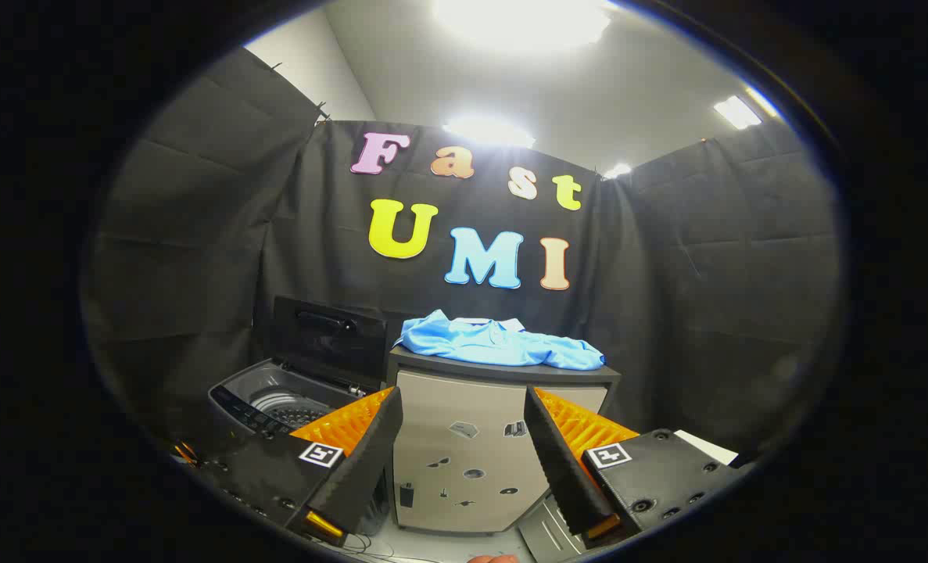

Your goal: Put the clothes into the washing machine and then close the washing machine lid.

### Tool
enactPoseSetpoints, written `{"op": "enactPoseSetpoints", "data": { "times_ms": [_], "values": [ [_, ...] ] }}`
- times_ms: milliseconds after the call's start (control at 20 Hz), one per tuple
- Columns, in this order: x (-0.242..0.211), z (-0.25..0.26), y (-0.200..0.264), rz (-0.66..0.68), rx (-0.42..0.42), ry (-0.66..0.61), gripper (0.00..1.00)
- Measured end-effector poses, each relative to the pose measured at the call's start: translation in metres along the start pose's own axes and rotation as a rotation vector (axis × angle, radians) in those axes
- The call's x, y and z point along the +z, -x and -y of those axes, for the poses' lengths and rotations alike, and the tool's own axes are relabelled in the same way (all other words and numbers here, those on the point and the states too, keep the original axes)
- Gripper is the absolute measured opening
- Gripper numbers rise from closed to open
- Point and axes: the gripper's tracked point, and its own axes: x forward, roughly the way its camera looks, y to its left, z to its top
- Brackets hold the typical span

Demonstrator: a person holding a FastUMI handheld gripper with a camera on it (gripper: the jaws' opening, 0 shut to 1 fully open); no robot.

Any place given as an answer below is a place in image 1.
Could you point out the beige cabinet with dark top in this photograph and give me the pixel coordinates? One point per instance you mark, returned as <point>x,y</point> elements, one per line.
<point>448,407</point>

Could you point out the grey ribbed plastic panel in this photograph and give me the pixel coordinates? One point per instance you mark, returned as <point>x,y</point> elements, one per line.
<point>546,536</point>

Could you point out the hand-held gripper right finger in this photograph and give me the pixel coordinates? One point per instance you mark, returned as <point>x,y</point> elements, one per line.
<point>561,461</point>

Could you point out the dark glass washing machine lid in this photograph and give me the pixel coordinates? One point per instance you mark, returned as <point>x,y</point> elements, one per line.
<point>331,348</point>

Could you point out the grey top-load washing machine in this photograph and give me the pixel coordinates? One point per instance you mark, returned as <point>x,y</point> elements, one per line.
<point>276,383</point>

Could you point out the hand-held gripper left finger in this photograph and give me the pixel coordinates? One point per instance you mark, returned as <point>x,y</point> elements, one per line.
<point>370,453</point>

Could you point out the light blue polo shirt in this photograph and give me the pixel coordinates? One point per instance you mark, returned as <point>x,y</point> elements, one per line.
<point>495,344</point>

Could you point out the ceiling light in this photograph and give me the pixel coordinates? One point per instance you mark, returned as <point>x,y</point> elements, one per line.
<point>522,19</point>
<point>737,112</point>
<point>489,130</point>
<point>618,170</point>

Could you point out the black backdrop cloth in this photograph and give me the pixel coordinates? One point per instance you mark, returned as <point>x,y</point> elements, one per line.
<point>198,234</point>

